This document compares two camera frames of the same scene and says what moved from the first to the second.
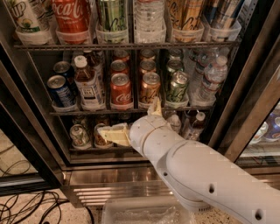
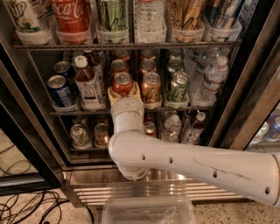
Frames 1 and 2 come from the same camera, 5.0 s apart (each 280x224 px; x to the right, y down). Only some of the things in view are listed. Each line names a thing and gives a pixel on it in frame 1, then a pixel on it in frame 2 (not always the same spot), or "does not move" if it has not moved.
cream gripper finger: x=117 y=134 -> x=113 y=95
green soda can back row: x=175 y=52 does not move
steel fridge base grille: x=92 y=185 does not move
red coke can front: x=121 y=92 does not move
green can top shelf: x=112 y=25 does not move
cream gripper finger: x=156 y=109 -> x=136 y=92
